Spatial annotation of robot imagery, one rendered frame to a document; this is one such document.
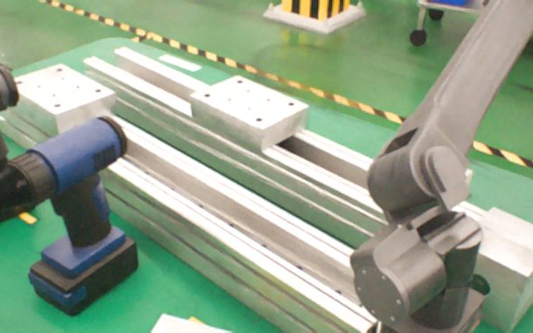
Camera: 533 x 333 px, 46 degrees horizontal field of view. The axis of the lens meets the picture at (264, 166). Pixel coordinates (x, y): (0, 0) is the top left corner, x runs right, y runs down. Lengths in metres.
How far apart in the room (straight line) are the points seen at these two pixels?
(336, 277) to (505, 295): 0.20
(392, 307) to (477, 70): 0.27
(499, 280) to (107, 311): 0.48
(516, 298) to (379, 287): 0.29
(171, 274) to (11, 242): 0.24
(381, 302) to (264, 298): 0.25
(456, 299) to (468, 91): 0.21
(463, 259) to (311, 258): 0.25
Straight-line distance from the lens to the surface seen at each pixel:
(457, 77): 0.67
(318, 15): 3.99
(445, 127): 0.61
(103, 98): 1.03
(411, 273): 0.54
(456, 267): 0.60
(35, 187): 0.70
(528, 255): 0.81
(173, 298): 0.82
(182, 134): 1.10
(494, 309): 0.83
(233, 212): 0.86
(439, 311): 0.63
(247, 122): 0.94
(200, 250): 0.82
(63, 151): 0.72
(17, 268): 0.91
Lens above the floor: 1.35
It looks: 33 degrees down
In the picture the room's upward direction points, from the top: 2 degrees clockwise
